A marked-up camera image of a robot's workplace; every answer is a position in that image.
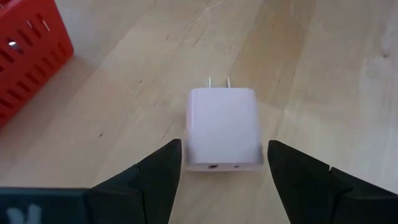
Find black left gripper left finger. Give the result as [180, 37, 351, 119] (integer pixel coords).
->
[0, 138, 183, 224]

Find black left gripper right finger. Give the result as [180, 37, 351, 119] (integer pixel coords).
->
[267, 139, 398, 224]

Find pale pink wall charger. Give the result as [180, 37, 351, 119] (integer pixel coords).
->
[184, 77, 264, 172]

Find red slotted plastic basket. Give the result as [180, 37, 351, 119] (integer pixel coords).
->
[0, 0, 75, 128]

